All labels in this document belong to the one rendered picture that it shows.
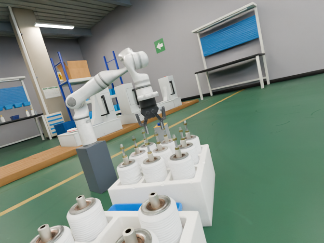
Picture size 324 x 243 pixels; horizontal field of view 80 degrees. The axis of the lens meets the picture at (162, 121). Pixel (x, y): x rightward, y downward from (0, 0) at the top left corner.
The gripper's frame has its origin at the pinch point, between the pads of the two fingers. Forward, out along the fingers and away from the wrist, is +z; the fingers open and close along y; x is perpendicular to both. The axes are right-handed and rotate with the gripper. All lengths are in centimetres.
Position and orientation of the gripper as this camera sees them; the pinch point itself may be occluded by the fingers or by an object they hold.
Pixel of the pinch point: (154, 128)
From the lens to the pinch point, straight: 88.7
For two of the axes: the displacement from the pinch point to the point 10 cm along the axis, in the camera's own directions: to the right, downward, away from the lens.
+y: -9.4, 2.8, -1.9
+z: 2.5, 9.6, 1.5
